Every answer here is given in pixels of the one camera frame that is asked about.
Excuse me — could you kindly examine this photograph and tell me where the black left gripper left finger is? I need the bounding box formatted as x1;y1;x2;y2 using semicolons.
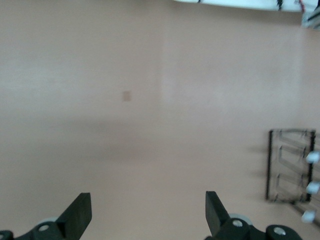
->
14;191;93;240

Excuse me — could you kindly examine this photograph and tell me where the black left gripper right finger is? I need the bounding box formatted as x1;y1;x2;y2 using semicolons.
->
204;191;251;240

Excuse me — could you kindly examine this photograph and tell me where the black wire cup holder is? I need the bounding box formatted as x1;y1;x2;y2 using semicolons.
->
264;128;320;224

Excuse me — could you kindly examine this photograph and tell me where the brown table cover mat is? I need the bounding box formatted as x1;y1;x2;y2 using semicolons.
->
0;0;320;240

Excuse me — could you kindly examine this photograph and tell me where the metal table edge bracket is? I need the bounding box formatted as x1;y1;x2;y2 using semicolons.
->
299;6;320;30

